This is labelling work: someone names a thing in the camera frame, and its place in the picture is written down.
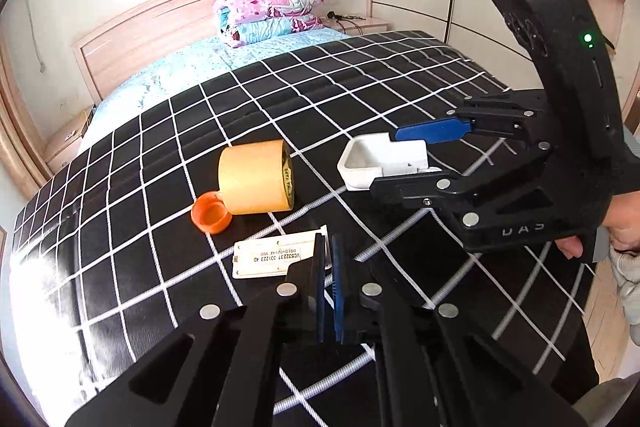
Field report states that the yellow tape roll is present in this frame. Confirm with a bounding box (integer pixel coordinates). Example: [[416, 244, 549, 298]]
[[218, 138, 297, 216]]

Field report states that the light wooden wall frame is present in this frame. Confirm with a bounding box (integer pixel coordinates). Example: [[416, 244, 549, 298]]
[[0, 42, 52, 198]]

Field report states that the light wooden nightstand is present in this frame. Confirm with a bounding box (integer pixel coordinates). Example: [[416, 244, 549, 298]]
[[320, 14, 391, 36], [44, 107, 97, 176]]

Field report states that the light wooden headboard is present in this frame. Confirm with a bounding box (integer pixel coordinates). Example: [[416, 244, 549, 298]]
[[71, 0, 227, 102]]

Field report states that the light blue folded quilt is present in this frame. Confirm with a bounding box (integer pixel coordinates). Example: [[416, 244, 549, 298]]
[[217, 14, 325, 48]]

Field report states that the orange bottle cap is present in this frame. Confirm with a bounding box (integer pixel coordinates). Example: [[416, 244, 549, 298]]
[[191, 190, 234, 236]]

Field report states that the person's right forearm white sleeve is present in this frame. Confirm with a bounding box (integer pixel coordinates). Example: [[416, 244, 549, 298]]
[[606, 246, 640, 349]]

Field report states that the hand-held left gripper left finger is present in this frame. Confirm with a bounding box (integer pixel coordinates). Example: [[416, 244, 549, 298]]
[[64, 231, 333, 427]]

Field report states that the black white checkered cloth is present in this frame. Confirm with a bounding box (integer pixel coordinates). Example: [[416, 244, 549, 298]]
[[10, 29, 597, 414]]

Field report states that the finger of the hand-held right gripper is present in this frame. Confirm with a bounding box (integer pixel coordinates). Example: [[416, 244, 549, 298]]
[[394, 88, 549, 144], [370, 141, 552, 212]]

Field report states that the black charger cable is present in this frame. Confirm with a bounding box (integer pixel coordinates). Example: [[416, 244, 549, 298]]
[[325, 9, 369, 28]]

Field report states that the person's right hand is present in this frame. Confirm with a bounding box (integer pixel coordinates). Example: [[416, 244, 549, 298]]
[[555, 192, 640, 260]]

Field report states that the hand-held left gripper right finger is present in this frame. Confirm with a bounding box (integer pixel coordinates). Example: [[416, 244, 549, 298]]
[[330, 234, 589, 427]]

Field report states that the pink floral folded quilt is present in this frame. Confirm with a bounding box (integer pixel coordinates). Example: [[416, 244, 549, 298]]
[[212, 0, 329, 34]]

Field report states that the white label card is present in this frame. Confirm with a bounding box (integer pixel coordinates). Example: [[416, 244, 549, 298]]
[[232, 227, 331, 281]]

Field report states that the white plastic holder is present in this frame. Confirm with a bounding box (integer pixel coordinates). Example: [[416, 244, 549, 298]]
[[337, 133, 444, 192]]

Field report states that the thin wall power cable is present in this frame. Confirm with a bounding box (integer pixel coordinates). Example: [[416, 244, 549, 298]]
[[27, 19, 49, 76]]

